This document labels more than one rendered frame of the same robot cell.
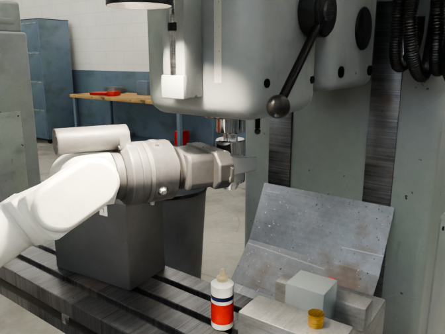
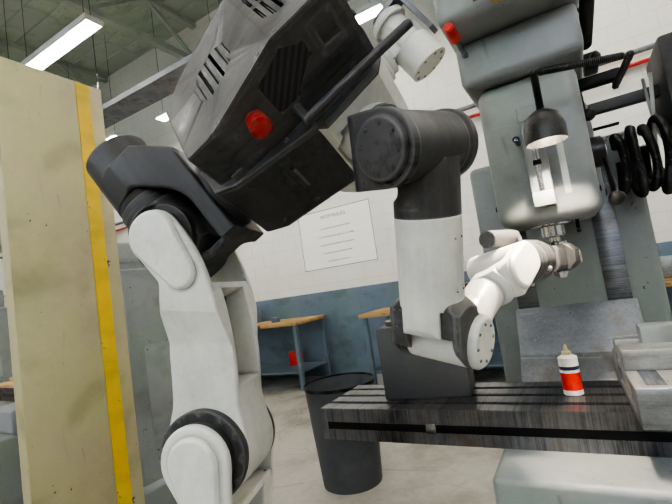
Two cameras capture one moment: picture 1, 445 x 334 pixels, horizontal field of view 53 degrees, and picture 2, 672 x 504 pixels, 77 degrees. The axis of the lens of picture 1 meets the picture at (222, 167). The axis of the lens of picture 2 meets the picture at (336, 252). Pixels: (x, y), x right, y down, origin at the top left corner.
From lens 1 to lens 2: 0.65 m
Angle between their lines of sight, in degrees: 20
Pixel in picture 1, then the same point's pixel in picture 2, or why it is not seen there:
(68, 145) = (498, 239)
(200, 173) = (562, 257)
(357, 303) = not seen: outside the picture
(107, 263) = (444, 378)
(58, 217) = (524, 276)
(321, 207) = (575, 313)
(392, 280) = not seen: hidden behind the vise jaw
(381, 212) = (628, 303)
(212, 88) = (564, 197)
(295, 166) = (541, 288)
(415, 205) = (653, 291)
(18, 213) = (501, 276)
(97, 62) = not seen: hidden behind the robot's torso
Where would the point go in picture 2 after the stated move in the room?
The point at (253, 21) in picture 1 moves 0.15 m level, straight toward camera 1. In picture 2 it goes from (588, 151) to (646, 122)
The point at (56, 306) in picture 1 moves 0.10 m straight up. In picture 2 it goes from (417, 420) to (410, 377)
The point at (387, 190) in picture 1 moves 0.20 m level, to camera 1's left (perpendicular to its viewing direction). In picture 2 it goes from (627, 286) to (562, 297)
